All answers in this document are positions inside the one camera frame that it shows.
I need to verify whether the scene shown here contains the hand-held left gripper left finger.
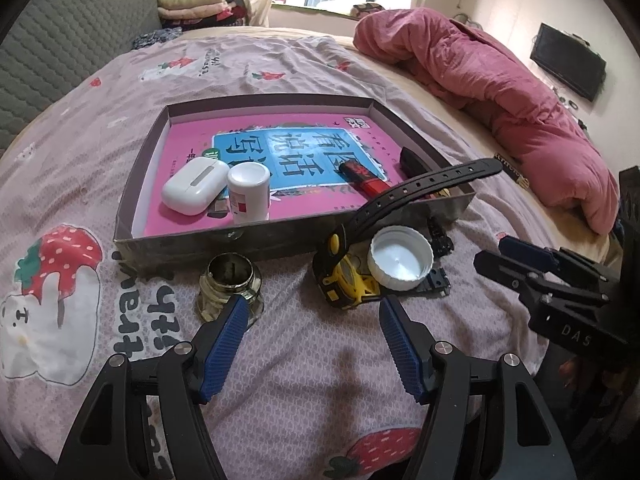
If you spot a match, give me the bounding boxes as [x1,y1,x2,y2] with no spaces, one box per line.
[55,294,251,480]

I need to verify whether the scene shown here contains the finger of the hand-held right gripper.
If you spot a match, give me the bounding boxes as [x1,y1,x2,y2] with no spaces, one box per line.
[473,251,553,303]
[498,235,558,273]

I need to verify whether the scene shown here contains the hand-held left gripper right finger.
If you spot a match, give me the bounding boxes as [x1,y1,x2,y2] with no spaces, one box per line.
[378,295,581,480]

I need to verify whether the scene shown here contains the shallow cardboard box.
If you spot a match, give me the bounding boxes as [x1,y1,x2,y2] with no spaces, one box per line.
[114,94,476,266]

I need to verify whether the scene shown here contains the white bottle with red label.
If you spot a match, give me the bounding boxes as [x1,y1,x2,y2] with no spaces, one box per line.
[227,165,271,226]

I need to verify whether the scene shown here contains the red and black lighter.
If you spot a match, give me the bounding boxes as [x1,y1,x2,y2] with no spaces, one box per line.
[336,160,393,196]

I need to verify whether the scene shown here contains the white earbud case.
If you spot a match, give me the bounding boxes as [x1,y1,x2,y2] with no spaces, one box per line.
[161,156,229,216]

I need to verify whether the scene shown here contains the black link watch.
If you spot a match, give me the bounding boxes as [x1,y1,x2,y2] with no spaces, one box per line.
[419,216,457,297]

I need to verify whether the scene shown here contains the black and gold fabric tag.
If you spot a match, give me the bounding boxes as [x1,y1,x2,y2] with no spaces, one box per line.
[492,152,532,191]

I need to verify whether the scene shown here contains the white plastic jar lid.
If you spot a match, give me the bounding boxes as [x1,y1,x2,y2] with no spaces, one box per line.
[367,226,434,291]

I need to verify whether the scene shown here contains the yellow tape measure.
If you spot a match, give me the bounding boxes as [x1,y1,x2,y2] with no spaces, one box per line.
[312,232,378,308]

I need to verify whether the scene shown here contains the pink quilt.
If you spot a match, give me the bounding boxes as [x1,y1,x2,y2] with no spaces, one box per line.
[353,8,619,235]

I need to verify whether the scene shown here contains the pink and blue book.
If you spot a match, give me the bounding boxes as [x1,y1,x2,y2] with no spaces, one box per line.
[142,114,436,236]

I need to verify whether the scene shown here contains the dark patterned cloth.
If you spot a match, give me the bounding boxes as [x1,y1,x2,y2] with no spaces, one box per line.
[132,27,181,52]

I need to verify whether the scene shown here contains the pile of dark clothes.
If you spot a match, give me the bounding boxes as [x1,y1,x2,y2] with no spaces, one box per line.
[165,0,251,31]

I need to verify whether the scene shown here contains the grey quilted headboard cover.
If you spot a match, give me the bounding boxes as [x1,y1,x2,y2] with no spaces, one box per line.
[0,0,163,158]

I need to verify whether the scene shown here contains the beige folded blanket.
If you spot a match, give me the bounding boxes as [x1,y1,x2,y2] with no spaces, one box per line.
[157,0,228,18]

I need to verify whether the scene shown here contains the black rubber watch strap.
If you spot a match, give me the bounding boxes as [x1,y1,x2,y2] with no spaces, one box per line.
[332,157,503,256]

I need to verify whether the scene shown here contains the black wall television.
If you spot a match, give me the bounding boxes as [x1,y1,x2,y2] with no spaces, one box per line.
[530,22,607,103]

